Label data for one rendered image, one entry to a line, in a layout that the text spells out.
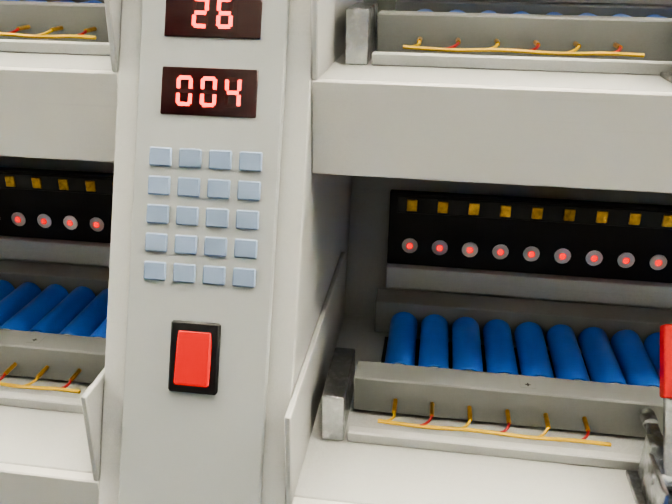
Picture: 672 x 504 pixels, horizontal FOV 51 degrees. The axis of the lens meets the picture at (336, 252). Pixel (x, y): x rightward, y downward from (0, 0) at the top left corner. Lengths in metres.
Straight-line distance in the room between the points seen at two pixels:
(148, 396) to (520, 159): 0.21
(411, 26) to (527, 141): 0.10
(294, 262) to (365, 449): 0.11
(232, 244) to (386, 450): 0.14
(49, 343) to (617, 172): 0.33
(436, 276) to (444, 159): 0.17
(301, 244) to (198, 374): 0.08
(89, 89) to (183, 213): 0.08
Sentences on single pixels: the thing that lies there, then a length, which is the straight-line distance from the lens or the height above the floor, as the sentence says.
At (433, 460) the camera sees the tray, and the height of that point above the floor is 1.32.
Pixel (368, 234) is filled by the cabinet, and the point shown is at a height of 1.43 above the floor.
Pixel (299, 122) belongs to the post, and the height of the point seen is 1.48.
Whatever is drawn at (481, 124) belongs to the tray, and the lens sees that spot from 0.33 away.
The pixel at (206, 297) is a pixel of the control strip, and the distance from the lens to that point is 0.34.
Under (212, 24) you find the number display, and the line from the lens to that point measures 0.34.
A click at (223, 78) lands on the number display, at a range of 0.34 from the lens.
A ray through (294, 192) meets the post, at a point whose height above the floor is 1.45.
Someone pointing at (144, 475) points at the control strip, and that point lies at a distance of 0.37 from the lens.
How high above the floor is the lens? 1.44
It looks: 3 degrees down
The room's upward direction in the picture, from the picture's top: 4 degrees clockwise
